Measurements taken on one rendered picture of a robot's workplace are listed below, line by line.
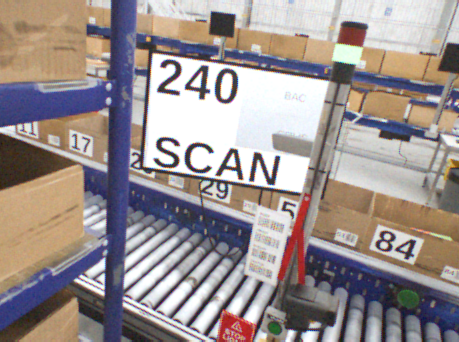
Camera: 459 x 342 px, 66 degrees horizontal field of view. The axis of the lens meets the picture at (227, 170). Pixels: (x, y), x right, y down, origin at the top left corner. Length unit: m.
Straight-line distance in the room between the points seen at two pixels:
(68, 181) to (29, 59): 0.14
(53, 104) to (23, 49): 0.05
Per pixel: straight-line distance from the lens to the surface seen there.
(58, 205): 0.45
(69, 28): 0.40
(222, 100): 0.86
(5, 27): 0.36
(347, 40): 0.73
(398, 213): 1.75
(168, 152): 0.91
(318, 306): 0.85
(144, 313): 1.24
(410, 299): 1.51
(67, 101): 0.37
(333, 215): 1.46
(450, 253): 1.50
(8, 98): 0.34
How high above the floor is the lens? 1.61
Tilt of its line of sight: 21 degrees down
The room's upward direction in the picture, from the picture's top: 9 degrees clockwise
